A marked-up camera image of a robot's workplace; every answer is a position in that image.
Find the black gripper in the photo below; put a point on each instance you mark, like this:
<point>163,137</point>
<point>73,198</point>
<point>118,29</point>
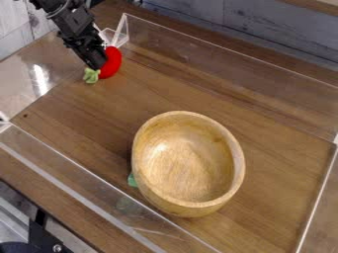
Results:
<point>79,34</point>

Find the red plush strawberry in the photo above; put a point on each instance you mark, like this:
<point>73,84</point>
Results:
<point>109,69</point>

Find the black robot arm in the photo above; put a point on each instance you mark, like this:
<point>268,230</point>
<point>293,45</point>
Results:
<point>50,5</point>

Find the green object behind bowl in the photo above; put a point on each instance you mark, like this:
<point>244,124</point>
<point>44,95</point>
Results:
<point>133,181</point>

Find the wooden bowl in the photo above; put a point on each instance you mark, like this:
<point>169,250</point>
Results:
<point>189,163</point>

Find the black clamp with screw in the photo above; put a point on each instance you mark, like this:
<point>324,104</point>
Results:
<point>43,241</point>

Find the clear acrylic barrier wall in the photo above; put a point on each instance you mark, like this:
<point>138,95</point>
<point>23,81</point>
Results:
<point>66,148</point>

